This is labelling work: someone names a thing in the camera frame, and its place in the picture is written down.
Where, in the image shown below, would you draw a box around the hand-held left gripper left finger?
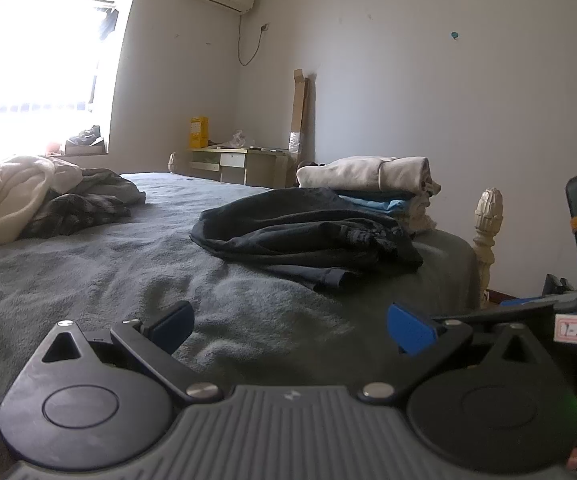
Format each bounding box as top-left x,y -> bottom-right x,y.
42,301 -> 224,404

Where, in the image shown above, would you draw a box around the small dark hanging garment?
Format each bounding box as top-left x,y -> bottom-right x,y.
96,5 -> 119,41

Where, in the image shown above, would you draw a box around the tall cardboard box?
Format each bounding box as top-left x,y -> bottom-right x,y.
287,69 -> 317,188

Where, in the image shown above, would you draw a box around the white fleece garment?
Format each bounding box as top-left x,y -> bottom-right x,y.
0,155 -> 85,252

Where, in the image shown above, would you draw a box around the yellow box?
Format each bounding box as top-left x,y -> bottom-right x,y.
189,116 -> 209,150

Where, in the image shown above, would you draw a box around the bright window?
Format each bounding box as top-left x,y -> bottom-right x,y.
0,0 -> 142,166

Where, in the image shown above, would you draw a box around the light blue garment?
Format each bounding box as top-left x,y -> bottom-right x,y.
339,191 -> 417,218

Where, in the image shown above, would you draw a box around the beige garment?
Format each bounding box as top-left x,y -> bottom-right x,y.
296,156 -> 443,197

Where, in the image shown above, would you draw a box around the white knit garment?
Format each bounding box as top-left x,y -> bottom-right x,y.
399,192 -> 439,236

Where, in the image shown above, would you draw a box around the air conditioner cable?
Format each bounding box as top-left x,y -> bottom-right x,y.
237,12 -> 272,67

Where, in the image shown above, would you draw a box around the dark grey pants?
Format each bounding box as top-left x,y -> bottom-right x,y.
190,187 -> 425,292

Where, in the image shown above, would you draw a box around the grey garment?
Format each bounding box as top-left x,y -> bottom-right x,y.
51,167 -> 146,207

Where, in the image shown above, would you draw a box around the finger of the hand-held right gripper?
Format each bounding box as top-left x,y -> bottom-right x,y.
499,274 -> 577,309
431,307 -> 556,330

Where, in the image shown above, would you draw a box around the cream bedpost finial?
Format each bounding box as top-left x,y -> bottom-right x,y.
473,187 -> 504,306

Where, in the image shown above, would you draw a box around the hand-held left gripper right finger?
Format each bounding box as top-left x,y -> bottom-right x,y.
357,303 -> 542,404

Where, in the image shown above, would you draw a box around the grey bed blanket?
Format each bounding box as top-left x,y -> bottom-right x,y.
0,172 -> 480,471

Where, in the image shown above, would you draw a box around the dark plaid garment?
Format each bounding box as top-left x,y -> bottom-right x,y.
21,192 -> 133,240

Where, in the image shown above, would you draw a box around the cream desk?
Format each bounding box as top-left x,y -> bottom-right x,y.
187,147 -> 289,188

